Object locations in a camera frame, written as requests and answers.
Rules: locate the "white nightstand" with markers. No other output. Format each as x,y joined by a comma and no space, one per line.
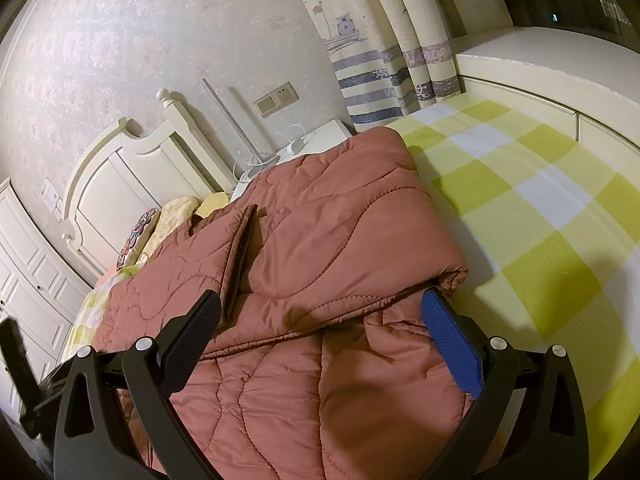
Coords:
330,135

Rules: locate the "boat print striped curtain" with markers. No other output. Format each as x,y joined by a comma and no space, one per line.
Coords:
380,50

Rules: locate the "paper wall notice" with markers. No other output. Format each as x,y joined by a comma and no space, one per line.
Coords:
52,200

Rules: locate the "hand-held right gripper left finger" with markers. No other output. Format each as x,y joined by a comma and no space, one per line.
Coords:
190,340

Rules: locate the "white wardrobe door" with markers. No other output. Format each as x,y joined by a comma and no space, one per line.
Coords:
30,280

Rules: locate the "pale yellow pillow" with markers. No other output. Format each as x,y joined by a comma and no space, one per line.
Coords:
175,215

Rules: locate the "cream wooden headboard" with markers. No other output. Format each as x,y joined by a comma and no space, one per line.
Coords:
125,180

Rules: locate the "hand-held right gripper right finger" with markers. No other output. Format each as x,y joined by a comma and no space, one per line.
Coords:
452,340

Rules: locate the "yellow checked bed sheet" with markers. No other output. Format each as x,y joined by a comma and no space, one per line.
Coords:
525,200

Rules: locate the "wall switch socket panel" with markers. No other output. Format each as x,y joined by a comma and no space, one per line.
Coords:
275,99

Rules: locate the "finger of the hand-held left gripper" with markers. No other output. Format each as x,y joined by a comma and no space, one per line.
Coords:
17,370

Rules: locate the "floral embroidered pillow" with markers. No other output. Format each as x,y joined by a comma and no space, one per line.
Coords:
140,232

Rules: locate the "pink quilted blanket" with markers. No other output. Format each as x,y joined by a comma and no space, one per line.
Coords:
310,240

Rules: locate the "cream window seat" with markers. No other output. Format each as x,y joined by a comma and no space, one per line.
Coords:
540,70

